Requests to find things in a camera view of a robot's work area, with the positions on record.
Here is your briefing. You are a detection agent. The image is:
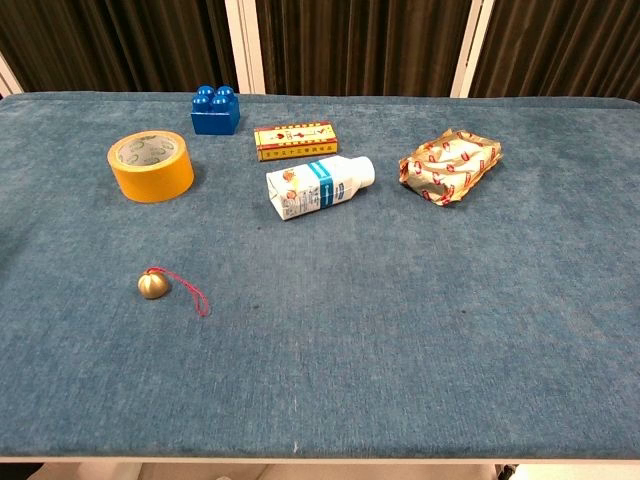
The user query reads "small golden bell red string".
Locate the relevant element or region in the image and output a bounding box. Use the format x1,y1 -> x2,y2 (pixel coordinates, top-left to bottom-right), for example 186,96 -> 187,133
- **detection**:
137,266 -> 212,318

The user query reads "white and blue milk carton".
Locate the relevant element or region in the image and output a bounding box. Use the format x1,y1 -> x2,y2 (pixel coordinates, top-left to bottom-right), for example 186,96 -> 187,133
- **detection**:
265,154 -> 377,222

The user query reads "blue table cloth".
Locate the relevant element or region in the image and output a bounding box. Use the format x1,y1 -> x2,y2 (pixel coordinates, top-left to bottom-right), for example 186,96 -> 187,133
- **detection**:
0,91 -> 640,460

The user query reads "yellow and red card box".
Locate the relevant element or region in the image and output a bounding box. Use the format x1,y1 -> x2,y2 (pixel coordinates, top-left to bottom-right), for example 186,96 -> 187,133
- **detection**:
253,120 -> 340,163

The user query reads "gold foil snack packet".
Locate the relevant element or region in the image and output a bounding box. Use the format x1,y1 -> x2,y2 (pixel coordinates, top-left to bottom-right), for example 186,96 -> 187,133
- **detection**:
397,127 -> 504,208

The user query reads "blue toy building block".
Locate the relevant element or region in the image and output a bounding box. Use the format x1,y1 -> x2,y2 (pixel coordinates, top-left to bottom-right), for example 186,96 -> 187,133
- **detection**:
189,84 -> 242,137

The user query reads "yellow tape roll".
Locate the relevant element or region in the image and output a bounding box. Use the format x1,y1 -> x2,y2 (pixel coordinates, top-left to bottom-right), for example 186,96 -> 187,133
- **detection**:
106,130 -> 196,204

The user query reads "dark brown curtain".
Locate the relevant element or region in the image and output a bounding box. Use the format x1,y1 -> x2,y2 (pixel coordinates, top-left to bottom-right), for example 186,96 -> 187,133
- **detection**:
468,0 -> 640,104
0,0 -> 239,95
254,0 -> 474,98

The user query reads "white frame post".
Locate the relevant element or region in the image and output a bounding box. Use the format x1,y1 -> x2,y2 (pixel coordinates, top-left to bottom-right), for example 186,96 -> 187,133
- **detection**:
0,52 -> 25,99
223,0 -> 267,96
449,0 -> 497,99

